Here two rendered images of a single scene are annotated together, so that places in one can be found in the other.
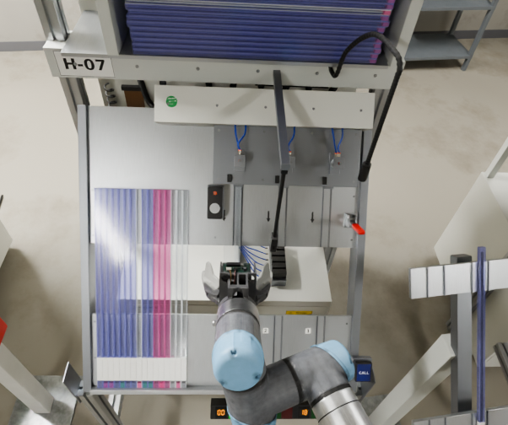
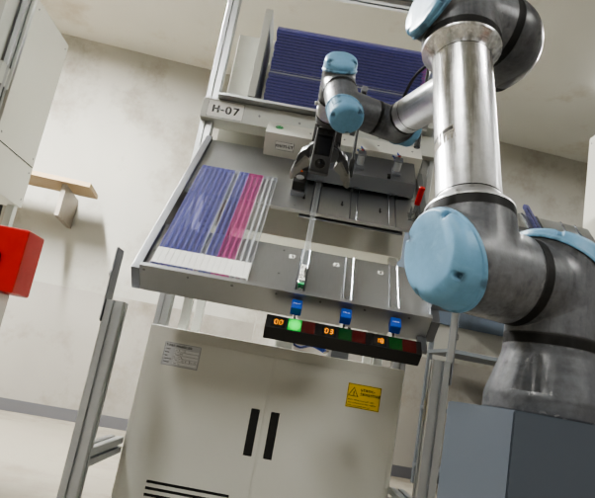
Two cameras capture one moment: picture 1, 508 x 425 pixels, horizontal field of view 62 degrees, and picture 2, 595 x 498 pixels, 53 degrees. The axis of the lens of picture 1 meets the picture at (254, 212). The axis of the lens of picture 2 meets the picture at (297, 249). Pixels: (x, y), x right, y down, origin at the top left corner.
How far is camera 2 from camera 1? 1.62 m
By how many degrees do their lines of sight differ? 62
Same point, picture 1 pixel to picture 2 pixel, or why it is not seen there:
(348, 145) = (405, 167)
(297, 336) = (369, 274)
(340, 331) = not seen: hidden behind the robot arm
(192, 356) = (257, 268)
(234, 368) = (339, 54)
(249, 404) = (346, 84)
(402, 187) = not seen: outside the picture
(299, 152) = (368, 163)
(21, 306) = not seen: outside the picture
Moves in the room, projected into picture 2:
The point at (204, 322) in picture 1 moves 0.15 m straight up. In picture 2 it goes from (275, 248) to (286, 192)
